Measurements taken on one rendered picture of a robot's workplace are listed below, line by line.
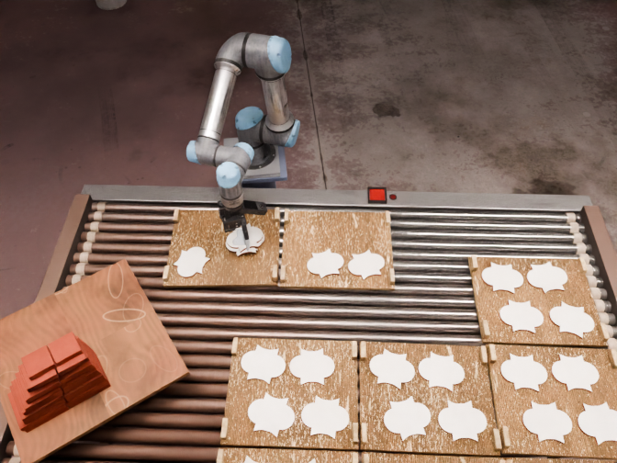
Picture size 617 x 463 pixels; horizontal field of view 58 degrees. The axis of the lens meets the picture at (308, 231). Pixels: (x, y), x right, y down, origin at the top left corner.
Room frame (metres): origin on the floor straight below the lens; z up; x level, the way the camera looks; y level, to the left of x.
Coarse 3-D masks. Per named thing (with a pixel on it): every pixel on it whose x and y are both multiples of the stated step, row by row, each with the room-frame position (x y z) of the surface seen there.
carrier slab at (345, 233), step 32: (288, 224) 1.35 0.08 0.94; (320, 224) 1.35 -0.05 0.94; (352, 224) 1.35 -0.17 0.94; (384, 224) 1.35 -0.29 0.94; (288, 256) 1.20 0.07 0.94; (352, 256) 1.19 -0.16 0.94; (384, 256) 1.19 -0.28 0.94; (320, 288) 1.07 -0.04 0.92; (352, 288) 1.06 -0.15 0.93; (384, 288) 1.06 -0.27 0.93
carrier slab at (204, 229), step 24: (192, 216) 1.39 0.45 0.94; (216, 216) 1.39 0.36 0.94; (264, 216) 1.39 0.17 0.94; (192, 240) 1.28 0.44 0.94; (216, 240) 1.28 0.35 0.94; (264, 240) 1.27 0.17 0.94; (168, 264) 1.17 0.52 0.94; (216, 264) 1.17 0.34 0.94; (240, 264) 1.17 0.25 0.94; (264, 264) 1.17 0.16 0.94
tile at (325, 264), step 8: (320, 256) 1.19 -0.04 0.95; (328, 256) 1.19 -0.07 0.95; (336, 256) 1.19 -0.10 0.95; (312, 264) 1.16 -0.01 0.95; (320, 264) 1.16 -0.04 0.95; (328, 264) 1.16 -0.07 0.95; (336, 264) 1.16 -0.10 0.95; (312, 272) 1.12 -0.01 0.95; (320, 272) 1.12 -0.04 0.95; (328, 272) 1.12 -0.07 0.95; (336, 272) 1.12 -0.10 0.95
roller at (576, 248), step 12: (84, 240) 1.30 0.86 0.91; (96, 240) 1.30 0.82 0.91; (108, 240) 1.30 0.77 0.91; (120, 240) 1.30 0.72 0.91; (132, 240) 1.30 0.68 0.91; (144, 240) 1.30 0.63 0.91; (156, 240) 1.30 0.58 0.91; (168, 240) 1.30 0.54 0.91; (396, 240) 1.28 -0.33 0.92; (408, 240) 1.28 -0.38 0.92; (420, 240) 1.28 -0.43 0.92; (492, 252) 1.24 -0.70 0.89; (504, 252) 1.24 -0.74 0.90; (516, 252) 1.24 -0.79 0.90; (528, 252) 1.23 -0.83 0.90; (540, 252) 1.23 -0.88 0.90; (552, 252) 1.23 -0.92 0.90; (564, 252) 1.23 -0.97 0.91; (576, 252) 1.23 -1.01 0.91; (588, 252) 1.23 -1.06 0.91
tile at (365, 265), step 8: (360, 256) 1.19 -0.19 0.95; (368, 256) 1.19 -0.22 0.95; (376, 256) 1.19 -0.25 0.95; (352, 264) 1.16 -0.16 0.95; (360, 264) 1.16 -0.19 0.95; (368, 264) 1.15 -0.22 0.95; (376, 264) 1.15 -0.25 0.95; (384, 264) 1.15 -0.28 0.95; (352, 272) 1.12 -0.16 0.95; (360, 272) 1.12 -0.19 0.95; (368, 272) 1.12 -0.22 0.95; (376, 272) 1.12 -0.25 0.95
